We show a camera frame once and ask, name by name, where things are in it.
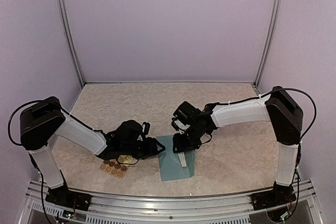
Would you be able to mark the aluminium front rail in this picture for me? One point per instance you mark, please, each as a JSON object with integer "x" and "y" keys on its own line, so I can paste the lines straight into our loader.
{"x": 113, "y": 208}

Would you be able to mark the right aluminium frame post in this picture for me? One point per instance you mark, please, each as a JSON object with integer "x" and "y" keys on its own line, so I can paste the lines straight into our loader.
{"x": 268, "y": 42}

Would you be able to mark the aluminium frame post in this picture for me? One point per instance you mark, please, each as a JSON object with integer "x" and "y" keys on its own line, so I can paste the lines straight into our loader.
{"x": 268, "y": 42}
{"x": 70, "y": 42}

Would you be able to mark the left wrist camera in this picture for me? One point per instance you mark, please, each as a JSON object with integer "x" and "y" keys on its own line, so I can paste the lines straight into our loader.
{"x": 146, "y": 128}

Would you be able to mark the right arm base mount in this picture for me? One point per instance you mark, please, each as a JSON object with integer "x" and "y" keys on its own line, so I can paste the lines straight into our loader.
{"x": 278, "y": 195}

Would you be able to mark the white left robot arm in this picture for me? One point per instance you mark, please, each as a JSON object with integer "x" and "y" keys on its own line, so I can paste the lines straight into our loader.
{"x": 41, "y": 120}

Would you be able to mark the teal blue envelope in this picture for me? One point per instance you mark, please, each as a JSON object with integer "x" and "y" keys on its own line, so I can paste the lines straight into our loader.
{"x": 170, "y": 165}

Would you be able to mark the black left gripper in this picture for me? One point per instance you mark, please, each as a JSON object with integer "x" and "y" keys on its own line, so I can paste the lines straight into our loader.
{"x": 151, "y": 150}

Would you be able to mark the left aluminium frame post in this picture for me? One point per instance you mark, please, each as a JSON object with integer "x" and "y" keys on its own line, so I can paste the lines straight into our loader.
{"x": 70, "y": 42}

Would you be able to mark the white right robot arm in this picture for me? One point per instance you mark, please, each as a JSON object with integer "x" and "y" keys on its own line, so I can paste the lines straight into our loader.
{"x": 276, "y": 107}

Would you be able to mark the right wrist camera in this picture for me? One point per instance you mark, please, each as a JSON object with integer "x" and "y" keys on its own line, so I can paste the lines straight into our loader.
{"x": 184, "y": 116}

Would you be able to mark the round sticker seal sheet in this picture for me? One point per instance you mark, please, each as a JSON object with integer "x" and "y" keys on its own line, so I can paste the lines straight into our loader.
{"x": 118, "y": 167}

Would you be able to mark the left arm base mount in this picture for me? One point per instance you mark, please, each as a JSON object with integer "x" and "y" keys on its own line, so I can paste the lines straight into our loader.
{"x": 65, "y": 197}

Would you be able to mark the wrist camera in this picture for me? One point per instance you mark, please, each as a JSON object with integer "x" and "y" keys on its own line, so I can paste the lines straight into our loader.
{"x": 184, "y": 116}
{"x": 146, "y": 128}

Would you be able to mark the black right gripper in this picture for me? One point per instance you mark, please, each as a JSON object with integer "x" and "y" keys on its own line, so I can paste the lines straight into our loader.
{"x": 180, "y": 146}

